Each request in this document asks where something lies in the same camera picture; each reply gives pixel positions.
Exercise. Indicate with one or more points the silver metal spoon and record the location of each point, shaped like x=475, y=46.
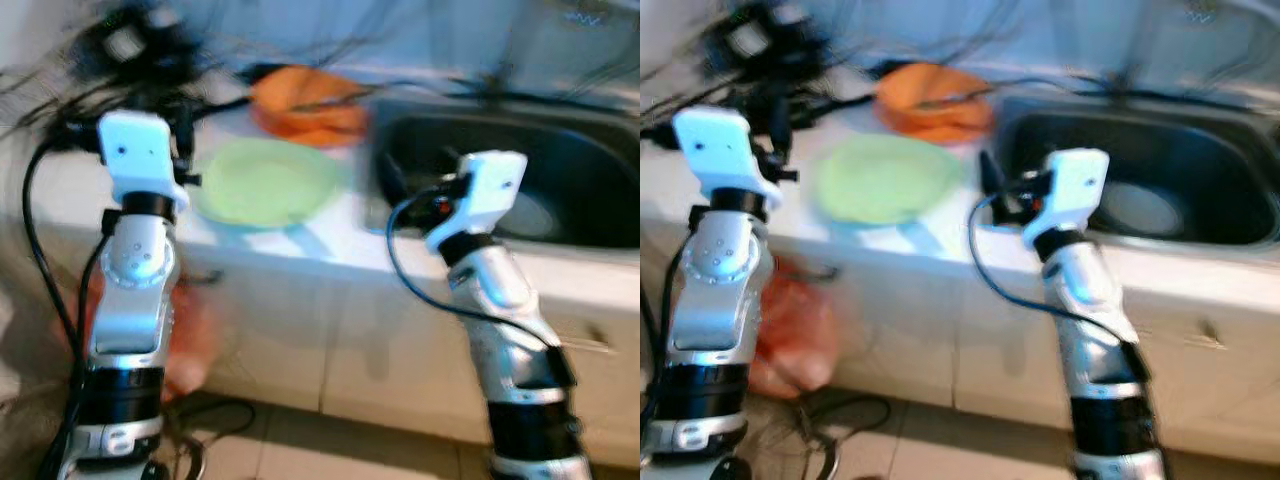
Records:
x=955, y=97
x=335, y=100

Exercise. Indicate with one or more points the black power adapter pile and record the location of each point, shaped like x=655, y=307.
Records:
x=760, y=45
x=130, y=45

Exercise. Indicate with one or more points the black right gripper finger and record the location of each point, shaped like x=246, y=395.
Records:
x=397, y=180
x=990, y=175

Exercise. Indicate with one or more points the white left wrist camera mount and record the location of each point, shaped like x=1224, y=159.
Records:
x=135, y=150
x=715, y=150

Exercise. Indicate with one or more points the light green plate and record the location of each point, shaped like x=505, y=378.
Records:
x=265, y=185
x=885, y=180

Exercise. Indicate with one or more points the white speckled bowl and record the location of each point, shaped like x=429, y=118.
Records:
x=535, y=215
x=1140, y=210

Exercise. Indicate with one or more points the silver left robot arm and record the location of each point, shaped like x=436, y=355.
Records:
x=720, y=290
x=135, y=290

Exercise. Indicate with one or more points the stainless steel sink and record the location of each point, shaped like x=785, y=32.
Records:
x=580, y=150
x=1220, y=150

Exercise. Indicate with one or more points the white kitchen cabinet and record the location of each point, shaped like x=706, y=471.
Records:
x=330, y=330
x=930, y=320

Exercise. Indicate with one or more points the orange plate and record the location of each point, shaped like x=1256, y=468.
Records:
x=320, y=132
x=950, y=128

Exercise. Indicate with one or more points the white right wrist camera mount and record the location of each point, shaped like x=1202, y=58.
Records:
x=1075, y=185
x=490, y=185

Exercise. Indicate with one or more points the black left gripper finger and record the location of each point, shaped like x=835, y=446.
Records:
x=186, y=128
x=780, y=125

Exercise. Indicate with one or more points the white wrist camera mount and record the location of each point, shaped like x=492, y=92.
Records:
x=715, y=150
x=490, y=185
x=1075, y=185
x=135, y=150

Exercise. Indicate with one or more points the orange bowl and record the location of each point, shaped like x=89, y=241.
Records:
x=290, y=90
x=915, y=88

